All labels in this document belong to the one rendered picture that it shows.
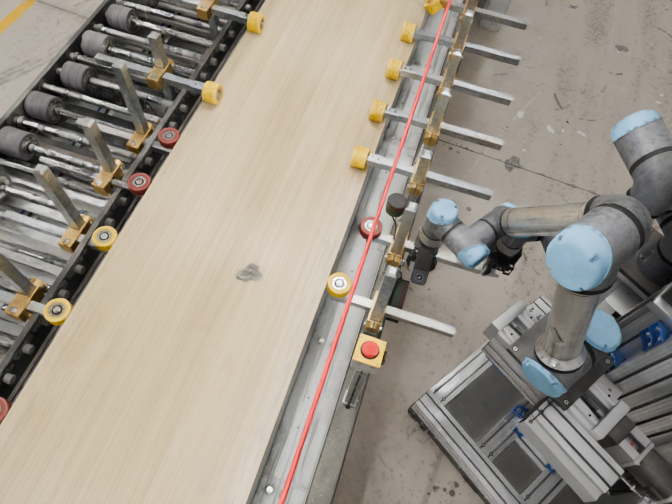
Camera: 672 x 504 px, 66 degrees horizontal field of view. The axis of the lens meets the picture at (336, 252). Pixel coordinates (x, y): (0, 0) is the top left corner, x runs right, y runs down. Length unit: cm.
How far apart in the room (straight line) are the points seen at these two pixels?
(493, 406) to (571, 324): 125
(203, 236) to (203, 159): 33
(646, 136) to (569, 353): 55
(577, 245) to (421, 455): 165
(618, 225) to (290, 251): 104
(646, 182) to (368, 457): 164
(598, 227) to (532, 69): 305
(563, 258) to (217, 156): 133
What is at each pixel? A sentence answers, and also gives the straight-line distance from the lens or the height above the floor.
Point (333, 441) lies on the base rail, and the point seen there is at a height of 70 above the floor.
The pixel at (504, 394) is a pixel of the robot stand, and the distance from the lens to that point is 247.
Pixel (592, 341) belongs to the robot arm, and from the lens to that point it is 143.
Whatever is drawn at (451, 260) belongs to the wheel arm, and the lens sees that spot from 187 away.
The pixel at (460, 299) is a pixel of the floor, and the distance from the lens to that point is 280.
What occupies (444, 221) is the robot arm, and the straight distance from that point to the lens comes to 137.
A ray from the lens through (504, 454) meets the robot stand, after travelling 241.
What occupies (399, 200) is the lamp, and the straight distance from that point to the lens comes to 161.
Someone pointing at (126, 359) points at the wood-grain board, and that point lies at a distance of 169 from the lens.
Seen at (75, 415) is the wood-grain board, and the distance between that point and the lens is 169.
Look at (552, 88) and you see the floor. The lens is 399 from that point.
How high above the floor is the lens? 244
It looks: 61 degrees down
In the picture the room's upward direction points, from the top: 8 degrees clockwise
